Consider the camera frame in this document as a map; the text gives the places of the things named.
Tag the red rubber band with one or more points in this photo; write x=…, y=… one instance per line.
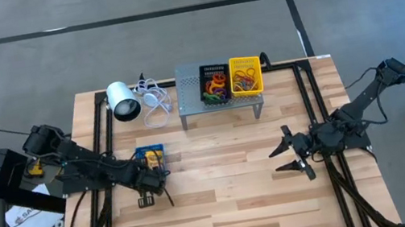
x=247, y=74

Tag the grey perforated metal riser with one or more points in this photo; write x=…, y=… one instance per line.
x=187, y=91

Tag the black plastic basket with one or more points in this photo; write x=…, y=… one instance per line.
x=204, y=72

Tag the orange coil wristband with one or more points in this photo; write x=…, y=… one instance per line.
x=218, y=78

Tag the green coil wristband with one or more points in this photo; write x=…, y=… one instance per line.
x=210, y=98

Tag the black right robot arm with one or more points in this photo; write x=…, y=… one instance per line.
x=363, y=100

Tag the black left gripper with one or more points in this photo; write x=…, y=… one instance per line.
x=150, y=181

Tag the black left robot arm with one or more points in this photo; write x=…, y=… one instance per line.
x=84, y=165

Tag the white desk lamp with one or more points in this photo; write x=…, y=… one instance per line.
x=118, y=96

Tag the blue plastic basket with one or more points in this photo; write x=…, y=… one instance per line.
x=139, y=151

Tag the yellow rubber band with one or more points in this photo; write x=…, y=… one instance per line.
x=237, y=79

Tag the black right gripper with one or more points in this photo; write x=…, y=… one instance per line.
x=303, y=144

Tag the yellow plastic basket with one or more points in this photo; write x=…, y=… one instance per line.
x=243, y=61

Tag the white paper booklet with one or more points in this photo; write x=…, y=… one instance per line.
x=33, y=226

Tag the yellow coil wristband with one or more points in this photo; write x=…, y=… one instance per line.
x=212, y=86

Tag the black aluminium table frame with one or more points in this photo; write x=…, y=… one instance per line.
x=280, y=65

